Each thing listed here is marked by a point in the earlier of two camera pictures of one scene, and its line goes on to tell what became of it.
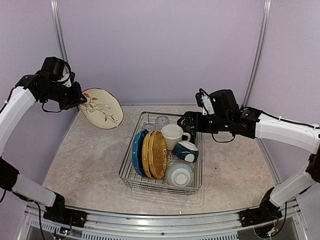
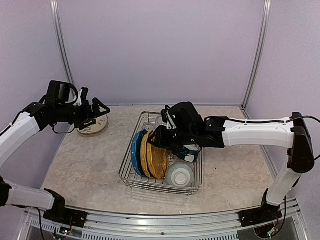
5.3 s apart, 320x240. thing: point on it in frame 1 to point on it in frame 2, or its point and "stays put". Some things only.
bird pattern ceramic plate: x=102 y=109 to x=100 y=125
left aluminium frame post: x=56 y=18 stays put
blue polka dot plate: x=137 y=152 stays put
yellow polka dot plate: x=157 y=155 stays put
